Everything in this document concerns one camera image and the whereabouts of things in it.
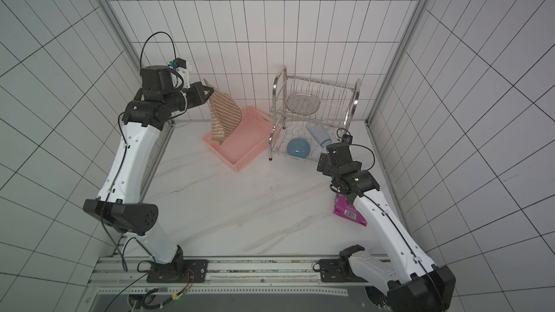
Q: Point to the blue bowl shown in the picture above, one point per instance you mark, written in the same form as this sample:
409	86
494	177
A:
299	148

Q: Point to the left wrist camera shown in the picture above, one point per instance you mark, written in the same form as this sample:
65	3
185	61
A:
182	67

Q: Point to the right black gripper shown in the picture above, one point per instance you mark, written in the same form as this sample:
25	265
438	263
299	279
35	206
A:
332	158

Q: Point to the brown striped square dishcloth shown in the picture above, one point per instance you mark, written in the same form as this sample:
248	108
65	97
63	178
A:
225	114

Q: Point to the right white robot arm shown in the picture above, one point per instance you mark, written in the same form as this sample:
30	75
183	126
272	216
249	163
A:
411	281

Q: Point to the pink plastic basket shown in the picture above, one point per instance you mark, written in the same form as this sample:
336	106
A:
247	141

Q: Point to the metal two-tier dish rack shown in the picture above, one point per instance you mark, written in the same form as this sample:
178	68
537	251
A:
336	111

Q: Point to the purple tissue pack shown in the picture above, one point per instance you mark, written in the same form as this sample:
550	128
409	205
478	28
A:
344	210

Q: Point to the clear blue glass cup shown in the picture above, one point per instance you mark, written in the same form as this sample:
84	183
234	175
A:
319	133

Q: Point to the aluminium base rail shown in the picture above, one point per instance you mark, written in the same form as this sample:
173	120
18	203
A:
331	276

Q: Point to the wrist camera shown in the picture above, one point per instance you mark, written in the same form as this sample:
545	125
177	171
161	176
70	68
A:
182	67
347	139

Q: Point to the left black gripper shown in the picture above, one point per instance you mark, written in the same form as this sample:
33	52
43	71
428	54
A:
199	89

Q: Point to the round glass plate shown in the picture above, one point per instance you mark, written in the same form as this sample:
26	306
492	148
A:
302	104

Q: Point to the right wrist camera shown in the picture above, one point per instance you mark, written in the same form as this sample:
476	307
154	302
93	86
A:
347	139

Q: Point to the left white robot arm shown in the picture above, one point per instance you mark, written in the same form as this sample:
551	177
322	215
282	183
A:
166	93

